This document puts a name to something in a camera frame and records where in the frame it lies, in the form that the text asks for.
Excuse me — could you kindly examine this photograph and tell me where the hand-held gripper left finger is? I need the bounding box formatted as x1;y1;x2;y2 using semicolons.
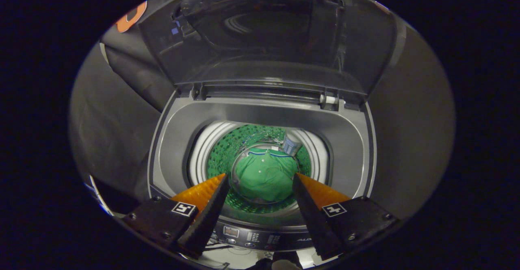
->
121;174;230;260

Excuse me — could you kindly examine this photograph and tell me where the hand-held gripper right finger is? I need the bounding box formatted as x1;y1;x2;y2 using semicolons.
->
292;173;402;261

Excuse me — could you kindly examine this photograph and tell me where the green polo shirt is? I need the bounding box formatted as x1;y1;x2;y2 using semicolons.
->
235;148;299;204

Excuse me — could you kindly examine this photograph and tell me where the grey washing machine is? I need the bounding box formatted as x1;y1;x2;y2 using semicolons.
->
147;90;378;253

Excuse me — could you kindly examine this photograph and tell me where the black backdrop cloth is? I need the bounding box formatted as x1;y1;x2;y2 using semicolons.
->
67;2;179;207

